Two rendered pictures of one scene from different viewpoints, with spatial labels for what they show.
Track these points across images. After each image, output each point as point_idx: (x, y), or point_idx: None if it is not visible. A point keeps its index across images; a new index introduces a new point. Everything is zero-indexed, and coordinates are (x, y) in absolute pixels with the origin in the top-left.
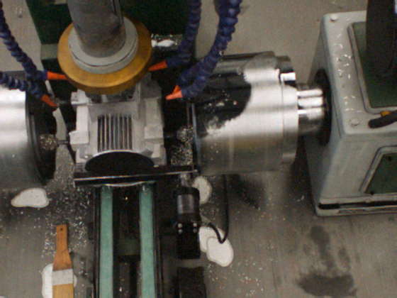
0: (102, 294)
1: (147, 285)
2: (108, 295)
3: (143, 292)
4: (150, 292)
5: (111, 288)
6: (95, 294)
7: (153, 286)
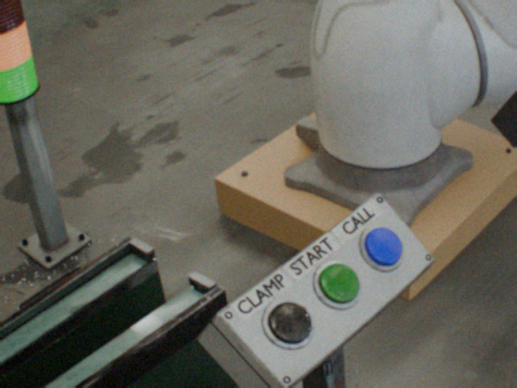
0: (77, 383)
1: (10, 345)
2: (70, 376)
3: (26, 342)
4: (19, 335)
5: (54, 381)
6: (83, 382)
7: (6, 339)
